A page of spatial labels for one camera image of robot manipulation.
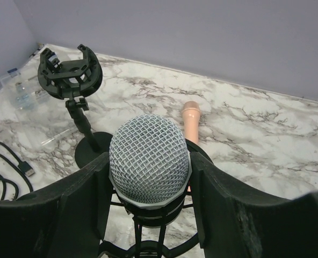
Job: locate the silver white microphone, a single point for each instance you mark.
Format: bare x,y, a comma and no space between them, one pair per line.
149,161

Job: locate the black shock mount desk stand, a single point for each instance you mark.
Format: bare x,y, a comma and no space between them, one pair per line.
74,81

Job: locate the clear plastic parts box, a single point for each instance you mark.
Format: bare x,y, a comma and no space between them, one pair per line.
43,119

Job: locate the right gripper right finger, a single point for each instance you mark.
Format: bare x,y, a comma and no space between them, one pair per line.
236,220

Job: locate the beige microphone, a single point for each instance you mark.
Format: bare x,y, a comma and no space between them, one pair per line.
191,117

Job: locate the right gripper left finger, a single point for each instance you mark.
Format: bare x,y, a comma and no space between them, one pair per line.
64,219

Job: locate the black tripod shock mount stand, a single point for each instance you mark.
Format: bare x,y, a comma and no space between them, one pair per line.
152,248

